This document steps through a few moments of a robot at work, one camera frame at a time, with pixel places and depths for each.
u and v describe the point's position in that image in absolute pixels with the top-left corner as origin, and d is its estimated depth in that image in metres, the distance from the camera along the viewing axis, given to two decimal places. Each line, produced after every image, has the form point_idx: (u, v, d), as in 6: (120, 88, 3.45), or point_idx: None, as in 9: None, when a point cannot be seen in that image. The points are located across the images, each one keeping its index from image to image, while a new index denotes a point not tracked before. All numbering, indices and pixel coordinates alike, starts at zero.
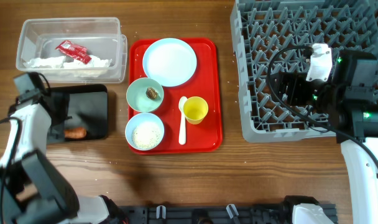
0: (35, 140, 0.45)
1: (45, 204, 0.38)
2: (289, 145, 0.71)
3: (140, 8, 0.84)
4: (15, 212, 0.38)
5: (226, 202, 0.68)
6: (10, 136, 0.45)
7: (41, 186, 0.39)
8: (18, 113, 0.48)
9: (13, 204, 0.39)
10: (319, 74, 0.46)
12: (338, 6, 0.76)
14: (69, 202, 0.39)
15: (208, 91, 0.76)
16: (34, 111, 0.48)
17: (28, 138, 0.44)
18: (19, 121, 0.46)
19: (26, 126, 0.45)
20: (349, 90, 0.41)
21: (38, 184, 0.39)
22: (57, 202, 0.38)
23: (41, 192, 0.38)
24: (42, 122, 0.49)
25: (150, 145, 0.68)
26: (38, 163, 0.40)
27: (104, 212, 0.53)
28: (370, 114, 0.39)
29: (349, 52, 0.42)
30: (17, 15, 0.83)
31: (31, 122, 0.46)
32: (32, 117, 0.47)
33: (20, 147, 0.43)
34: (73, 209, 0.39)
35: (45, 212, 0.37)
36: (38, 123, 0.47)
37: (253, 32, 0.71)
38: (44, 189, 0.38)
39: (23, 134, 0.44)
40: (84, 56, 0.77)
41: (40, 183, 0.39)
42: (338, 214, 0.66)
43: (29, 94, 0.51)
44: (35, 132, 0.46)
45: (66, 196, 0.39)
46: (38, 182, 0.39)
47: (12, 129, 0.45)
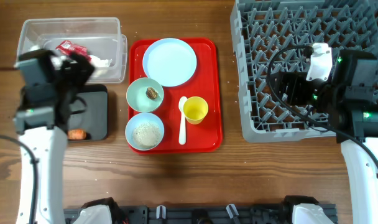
0: (55, 198, 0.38)
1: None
2: (289, 145, 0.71)
3: (140, 8, 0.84)
4: None
5: (226, 202, 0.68)
6: (24, 180, 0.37)
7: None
8: (30, 140, 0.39)
9: None
10: (319, 74, 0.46)
12: (338, 6, 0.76)
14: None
15: (209, 91, 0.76)
16: (53, 139, 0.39)
17: (46, 200, 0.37)
18: (34, 162, 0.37)
19: (44, 168, 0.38)
20: (350, 90, 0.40)
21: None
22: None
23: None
24: (55, 167, 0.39)
25: (151, 145, 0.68)
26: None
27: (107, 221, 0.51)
28: (370, 114, 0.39)
29: (349, 52, 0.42)
30: (17, 15, 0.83)
31: (48, 169, 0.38)
32: (51, 153, 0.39)
33: (38, 212, 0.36)
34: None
35: None
36: (53, 165, 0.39)
37: (253, 32, 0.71)
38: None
39: (41, 187, 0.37)
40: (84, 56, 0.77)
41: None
42: (338, 214, 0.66)
43: (41, 89, 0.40)
44: (55, 182, 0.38)
45: None
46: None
47: (27, 173, 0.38)
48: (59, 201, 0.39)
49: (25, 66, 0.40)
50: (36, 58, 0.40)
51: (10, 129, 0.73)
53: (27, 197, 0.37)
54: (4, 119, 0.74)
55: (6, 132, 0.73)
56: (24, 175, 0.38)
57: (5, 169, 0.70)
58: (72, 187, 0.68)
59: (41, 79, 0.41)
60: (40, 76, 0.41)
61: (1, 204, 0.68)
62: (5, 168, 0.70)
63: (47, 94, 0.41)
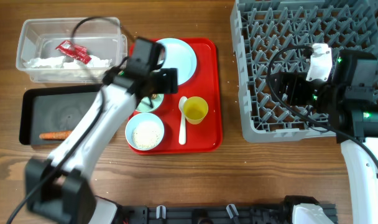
0: (96, 149, 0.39)
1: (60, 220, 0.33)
2: (289, 145, 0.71)
3: (140, 8, 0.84)
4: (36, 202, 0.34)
5: (226, 202, 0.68)
6: (84, 121, 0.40)
7: (68, 206, 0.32)
8: (110, 93, 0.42)
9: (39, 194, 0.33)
10: (319, 74, 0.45)
12: (338, 6, 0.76)
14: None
15: (209, 91, 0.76)
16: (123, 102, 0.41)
17: (91, 144, 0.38)
18: (102, 110, 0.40)
19: (106, 117, 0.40)
20: (350, 90, 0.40)
21: (66, 201, 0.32)
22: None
23: (65, 211, 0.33)
24: (110, 129, 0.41)
25: (150, 145, 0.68)
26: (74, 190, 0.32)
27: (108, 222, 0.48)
28: (370, 114, 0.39)
29: (348, 52, 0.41)
30: (17, 15, 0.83)
31: (106, 124, 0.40)
32: (116, 109, 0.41)
33: (79, 150, 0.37)
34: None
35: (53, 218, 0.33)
36: (110, 125, 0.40)
37: (253, 32, 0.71)
38: (69, 211, 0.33)
39: (94, 133, 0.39)
40: (84, 56, 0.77)
41: (68, 203, 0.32)
42: (338, 214, 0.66)
43: (138, 65, 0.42)
44: (101, 140, 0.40)
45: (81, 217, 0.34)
46: (67, 203, 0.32)
47: (91, 116, 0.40)
48: (97, 155, 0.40)
49: (138, 43, 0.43)
50: (152, 44, 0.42)
51: (10, 129, 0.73)
53: (79, 133, 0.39)
54: (4, 119, 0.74)
55: (5, 132, 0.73)
56: (87, 116, 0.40)
57: (5, 169, 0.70)
58: None
59: (147, 61, 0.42)
60: (147, 58, 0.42)
61: (0, 204, 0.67)
62: (5, 168, 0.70)
63: (142, 71, 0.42)
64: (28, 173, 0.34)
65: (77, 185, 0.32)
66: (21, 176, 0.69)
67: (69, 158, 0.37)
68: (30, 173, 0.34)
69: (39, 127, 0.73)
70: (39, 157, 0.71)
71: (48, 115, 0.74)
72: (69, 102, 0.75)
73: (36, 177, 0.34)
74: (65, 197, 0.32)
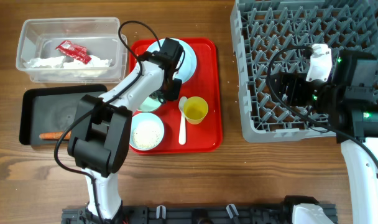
0: (134, 101, 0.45)
1: (101, 153, 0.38)
2: (289, 145, 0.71)
3: (140, 8, 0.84)
4: (81, 135, 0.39)
5: (226, 202, 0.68)
6: (127, 79, 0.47)
7: (112, 137, 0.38)
8: (147, 65, 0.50)
9: (85, 127, 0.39)
10: (319, 75, 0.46)
12: (338, 6, 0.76)
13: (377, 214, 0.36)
14: (116, 164, 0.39)
15: (209, 91, 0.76)
16: (157, 72, 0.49)
17: (133, 93, 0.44)
18: (141, 73, 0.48)
19: (144, 79, 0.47)
20: (350, 90, 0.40)
21: (112, 132, 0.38)
22: (109, 159, 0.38)
23: (108, 143, 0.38)
24: (144, 91, 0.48)
25: (150, 145, 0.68)
26: (122, 121, 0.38)
27: (113, 211, 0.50)
28: (370, 114, 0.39)
29: (348, 52, 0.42)
30: (17, 15, 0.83)
31: (145, 83, 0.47)
32: (152, 76, 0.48)
33: (125, 95, 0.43)
34: (115, 168, 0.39)
35: (94, 152, 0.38)
36: (145, 88, 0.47)
37: (253, 32, 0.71)
38: (112, 144, 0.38)
39: (136, 87, 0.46)
40: (84, 56, 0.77)
41: (113, 135, 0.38)
42: (338, 214, 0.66)
43: (165, 56, 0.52)
44: (137, 99, 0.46)
45: (118, 158, 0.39)
46: (112, 134, 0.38)
47: (132, 76, 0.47)
48: (133, 107, 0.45)
49: (167, 41, 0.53)
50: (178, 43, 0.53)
51: (10, 129, 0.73)
53: (123, 84, 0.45)
54: (3, 119, 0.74)
55: (5, 132, 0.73)
56: (129, 76, 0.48)
57: (5, 169, 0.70)
58: (72, 187, 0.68)
59: (173, 54, 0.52)
60: (173, 52, 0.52)
61: (1, 203, 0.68)
62: (5, 168, 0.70)
63: (168, 59, 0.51)
64: (79, 105, 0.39)
65: (124, 117, 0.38)
66: (21, 176, 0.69)
67: (117, 99, 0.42)
68: (81, 104, 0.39)
69: (40, 126, 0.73)
70: (39, 157, 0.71)
71: (48, 114, 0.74)
72: (70, 102, 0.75)
73: (86, 107, 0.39)
74: (110, 129, 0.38)
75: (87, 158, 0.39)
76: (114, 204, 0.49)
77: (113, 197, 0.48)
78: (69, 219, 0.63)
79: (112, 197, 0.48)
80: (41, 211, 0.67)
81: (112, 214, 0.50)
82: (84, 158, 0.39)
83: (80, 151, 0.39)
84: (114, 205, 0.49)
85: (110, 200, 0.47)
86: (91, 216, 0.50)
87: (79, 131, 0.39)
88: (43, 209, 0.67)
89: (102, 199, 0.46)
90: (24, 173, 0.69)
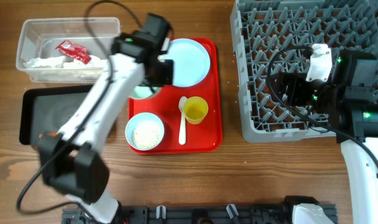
0: (106, 124, 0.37)
1: (76, 192, 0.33)
2: (289, 145, 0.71)
3: (140, 9, 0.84)
4: (50, 175, 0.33)
5: (226, 202, 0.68)
6: (93, 93, 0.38)
7: (81, 177, 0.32)
8: (118, 60, 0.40)
9: (51, 169, 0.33)
10: (319, 75, 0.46)
12: (338, 6, 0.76)
13: (377, 214, 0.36)
14: (96, 194, 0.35)
15: (209, 91, 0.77)
16: (133, 71, 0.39)
17: (102, 114, 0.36)
18: (109, 81, 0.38)
19: (115, 88, 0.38)
20: (350, 90, 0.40)
21: (80, 173, 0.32)
22: (87, 195, 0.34)
23: (79, 182, 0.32)
24: (118, 102, 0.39)
25: (151, 145, 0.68)
26: (87, 161, 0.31)
27: (110, 216, 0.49)
28: (370, 114, 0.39)
29: (348, 53, 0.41)
30: (17, 15, 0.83)
31: (116, 94, 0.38)
32: (125, 80, 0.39)
33: (90, 122, 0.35)
34: (96, 197, 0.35)
35: (68, 190, 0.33)
36: (117, 100, 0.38)
37: (253, 32, 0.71)
38: (84, 182, 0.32)
39: (104, 104, 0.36)
40: (84, 56, 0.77)
41: (82, 175, 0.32)
42: (338, 214, 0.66)
43: (145, 37, 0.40)
44: (110, 116, 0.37)
45: (96, 189, 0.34)
46: (82, 176, 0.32)
47: (99, 87, 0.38)
48: (106, 132, 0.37)
49: (148, 18, 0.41)
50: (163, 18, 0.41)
51: (10, 129, 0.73)
53: (89, 104, 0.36)
54: (3, 119, 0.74)
55: (5, 132, 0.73)
56: (96, 87, 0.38)
57: (5, 169, 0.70)
58: None
59: (156, 34, 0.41)
60: (156, 31, 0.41)
61: (1, 203, 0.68)
62: (5, 168, 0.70)
63: (150, 41, 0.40)
64: (38, 147, 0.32)
65: (89, 157, 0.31)
66: (21, 176, 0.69)
67: (81, 131, 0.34)
68: (40, 147, 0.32)
69: (39, 126, 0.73)
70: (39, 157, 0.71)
71: (48, 115, 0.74)
72: (70, 102, 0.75)
73: (47, 151, 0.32)
74: (78, 171, 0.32)
75: (64, 193, 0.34)
76: (109, 211, 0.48)
77: (107, 206, 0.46)
78: (69, 219, 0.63)
79: (106, 208, 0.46)
80: (41, 211, 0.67)
81: (110, 219, 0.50)
82: (63, 193, 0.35)
83: (57, 190, 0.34)
84: (109, 211, 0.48)
85: (104, 210, 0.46)
86: (92, 218, 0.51)
87: (47, 172, 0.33)
88: (44, 209, 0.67)
89: (94, 211, 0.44)
90: (24, 173, 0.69)
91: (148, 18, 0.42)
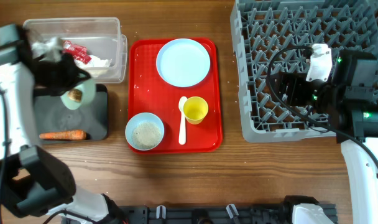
0: (28, 123, 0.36)
1: (48, 193, 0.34)
2: (289, 145, 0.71)
3: (141, 8, 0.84)
4: (15, 198, 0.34)
5: (226, 202, 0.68)
6: None
7: (42, 178, 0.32)
8: None
9: (11, 191, 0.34)
10: (319, 75, 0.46)
12: (338, 6, 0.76)
13: (377, 214, 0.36)
14: (68, 186, 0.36)
15: (209, 91, 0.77)
16: (18, 69, 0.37)
17: (19, 119, 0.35)
18: (2, 93, 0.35)
19: (12, 98, 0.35)
20: (350, 90, 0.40)
21: (35, 175, 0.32)
22: (61, 190, 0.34)
23: (42, 183, 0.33)
24: (25, 96, 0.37)
25: (151, 146, 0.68)
26: (34, 158, 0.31)
27: (104, 208, 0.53)
28: (370, 114, 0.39)
29: (348, 52, 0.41)
30: (17, 15, 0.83)
31: (17, 99, 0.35)
32: (17, 83, 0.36)
33: (12, 132, 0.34)
34: (69, 189, 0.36)
35: (40, 197, 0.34)
36: (22, 97, 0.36)
37: (253, 32, 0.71)
38: (45, 180, 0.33)
39: (12, 114, 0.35)
40: (84, 56, 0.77)
41: (40, 174, 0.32)
42: (338, 214, 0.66)
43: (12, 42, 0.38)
44: (26, 109, 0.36)
45: (64, 182, 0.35)
46: (41, 175, 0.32)
47: None
48: (33, 126, 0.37)
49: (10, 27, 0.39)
50: (14, 24, 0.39)
51: None
53: None
54: None
55: None
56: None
57: None
58: None
59: (17, 35, 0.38)
60: (15, 33, 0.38)
61: None
62: None
63: (19, 40, 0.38)
64: None
65: (33, 154, 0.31)
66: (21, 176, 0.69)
67: (10, 144, 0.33)
68: None
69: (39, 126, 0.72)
70: None
71: (48, 115, 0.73)
72: None
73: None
74: (35, 174, 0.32)
75: (40, 206, 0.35)
76: (101, 206, 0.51)
77: (95, 203, 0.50)
78: (69, 219, 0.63)
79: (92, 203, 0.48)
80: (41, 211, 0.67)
81: (105, 211, 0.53)
82: (38, 208, 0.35)
83: (30, 210, 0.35)
84: (101, 206, 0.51)
85: (94, 206, 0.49)
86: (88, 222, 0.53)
87: (11, 198, 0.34)
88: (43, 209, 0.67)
89: (85, 212, 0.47)
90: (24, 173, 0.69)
91: None
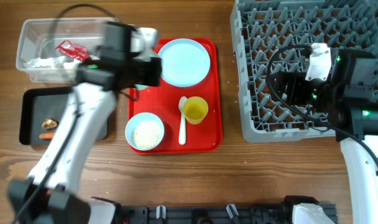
0: (78, 158, 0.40)
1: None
2: (289, 145, 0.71)
3: (141, 9, 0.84)
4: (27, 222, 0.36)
5: (226, 202, 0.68)
6: (61, 132, 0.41)
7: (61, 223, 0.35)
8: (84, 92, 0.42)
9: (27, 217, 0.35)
10: (318, 74, 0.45)
12: (338, 6, 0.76)
13: None
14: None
15: (209, 91, 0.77)
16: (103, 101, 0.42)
17: (70, 149, 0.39)
18: (78, 114, 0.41)
19: (83, 121, 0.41)
20: (349, 88, 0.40)
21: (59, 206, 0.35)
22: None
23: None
24: (100, 117, 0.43)
25: (151, 145, 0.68)
26: (61, 205, 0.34)
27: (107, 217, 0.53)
28: (369, 112, 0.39)
29: (348, 51, 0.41)
30: (18, 15, 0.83)
31: (85, 128, 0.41)
32: (92, 111, 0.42)
33: (59, 163, 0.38)
34: None
35: None
36: (92, 124, 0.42)
37: (253, 32, 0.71)
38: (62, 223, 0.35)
39: (76, 134, 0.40)
40: (84, 56, 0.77)
41: (57, 218, 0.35)
42: (338, 214, 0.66)
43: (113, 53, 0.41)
44: (85, 141, 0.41)
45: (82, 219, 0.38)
46: (57, 217, 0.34)
47: (68, 123, 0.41)
48: (84, 155, 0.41)
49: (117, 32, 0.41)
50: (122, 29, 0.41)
51: (10, 128, 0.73)
53: (58, 144, 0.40)
54: (3, 119, 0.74)
55: (6, 132, 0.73)
56: (64, 122, 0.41)
57: (5, 168, 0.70)
58: None
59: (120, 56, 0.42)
60: (119, 43, 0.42)
61: (0, 203, 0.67)
62: (5, 168, 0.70)
63: (115, 58, 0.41)
64: (9, 191, 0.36)
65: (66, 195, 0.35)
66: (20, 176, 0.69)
67: (51, 173, 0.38)
68: (11, 193, 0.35)
69: (39, 126, 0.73)
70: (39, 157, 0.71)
71: (48, 116, 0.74)
72: None
73: (18, 197, 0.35)
74: (53, 211, 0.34)
75: None
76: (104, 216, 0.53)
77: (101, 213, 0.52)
78: None
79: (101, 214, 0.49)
80: None
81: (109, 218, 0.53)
82: None
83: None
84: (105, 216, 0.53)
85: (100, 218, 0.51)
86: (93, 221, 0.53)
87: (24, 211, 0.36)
88: None
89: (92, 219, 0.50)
90: (24, 173, 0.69)
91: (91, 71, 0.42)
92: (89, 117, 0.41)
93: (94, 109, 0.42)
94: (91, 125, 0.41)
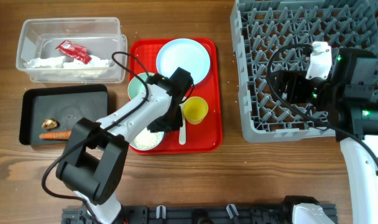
0: (135, 128, 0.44)
1: (90, 182, 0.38)
2: (289, 145, 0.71)
3: (141, 8, 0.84)
4: (73, 161, 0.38)
5: (226, 202, 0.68)
6: (128, 105, 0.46)
7: (101, 173, 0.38)
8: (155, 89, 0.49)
9: (77, 154, 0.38)
10: (319, 72, 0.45)
12: (338, 6, 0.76)
13: (377, 213, 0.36)
14: (101, 200, 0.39)
15: (209, 90, 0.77)
16: (162, 100, 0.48)
17: (135, 121, 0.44)
18: (147, 98, 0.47)
19: (148, 106, 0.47)
20: (349, 88, 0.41)
21: (104, 160, 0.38)
22: (98, 188, 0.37)
23: (98, 172, 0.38)
24: (156, 114, 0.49)
25: (151, 145, 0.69)
26: (116, 153, 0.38)
27: (111, 218, 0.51)
28: (369, 112, 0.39)
29: (349, 50, 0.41)
30: (18, 15, 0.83)
31: (148, 111, 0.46)
32: (157, 102, 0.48)
33: (125, 122, 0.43)
34: (102, 200, 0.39)
35: (82, 187, 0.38)
36: (152, 114, 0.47)
37: (253, 32, 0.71)
38: (104, 173, 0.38)
39: (142, 111, 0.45)
40: (84, 56, 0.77)
41: (104, 168, 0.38)
42: (338, 214, 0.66)
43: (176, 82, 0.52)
44: (143, 123, 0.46)
45: (108, 188, 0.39)
46: (105, 165, 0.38)
47: (135, 102, 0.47)
48: (137, 131, 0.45)
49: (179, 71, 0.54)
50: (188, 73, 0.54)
51: (10, 129, 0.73)
53: (126, 109, 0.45)
54: (3, 120, 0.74)
55: (6, 132, 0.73)
56: (133, 101, 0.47)
57: (5, 169, 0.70)
58: None
59: (182, 83, 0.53)
60: (183, 81, 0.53)
61: (1, 204, 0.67)
62: (5, 168, 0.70)
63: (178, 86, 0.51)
64: (75, 129, 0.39)
65: (120, 147, 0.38)
66: (21, 176, 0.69)
67: (116, 126, 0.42)
68: (77, 130, 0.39)
69: (40, 126, 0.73)
70: (40, 157, 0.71)
71: (48, 116, 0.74)
72: (70, 102, 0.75)
73: (81, 134, 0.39)
74: (105, 155, 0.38)
75: (74, 185, 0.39)
76: (111, 212, 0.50)
77: (109, 207, 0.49)
78: (69, 219, 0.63)
79: (108, 209, 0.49)
80: (41, 211, 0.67)
81: (110, 220, 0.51)
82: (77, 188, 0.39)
83: (72, 176, 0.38)
84: (110, 213, 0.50)
85: (107, 210, 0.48)
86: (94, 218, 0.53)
87: (72, 158, 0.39)
88: (44, 209, 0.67)
89: (97, 211, 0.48)
90: (24, 173, 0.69)
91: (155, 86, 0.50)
92: (153, 103, 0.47)
93: (156, 99, 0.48)
94: (152, 112, 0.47)
